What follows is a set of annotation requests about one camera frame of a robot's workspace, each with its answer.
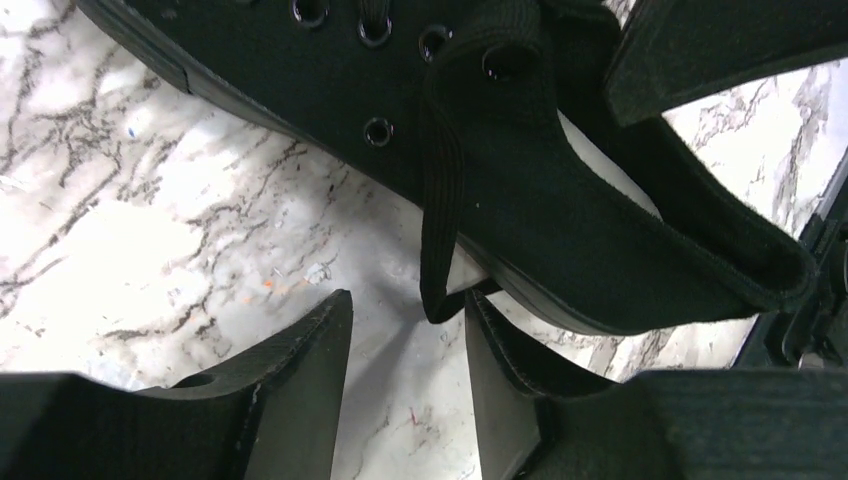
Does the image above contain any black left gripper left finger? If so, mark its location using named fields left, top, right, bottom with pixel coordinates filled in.
left=135, top=290, right=353, bottom=479

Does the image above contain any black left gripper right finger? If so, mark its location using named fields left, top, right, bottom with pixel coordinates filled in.
left=465, top=290, right=615, bottom=479

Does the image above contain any black canvas sneaker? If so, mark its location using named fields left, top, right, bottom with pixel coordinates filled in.
left=80, top=1, right=816, bottom=335

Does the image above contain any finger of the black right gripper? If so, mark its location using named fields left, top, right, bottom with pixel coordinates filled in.
left=605, top=0, right=847, bottom=125

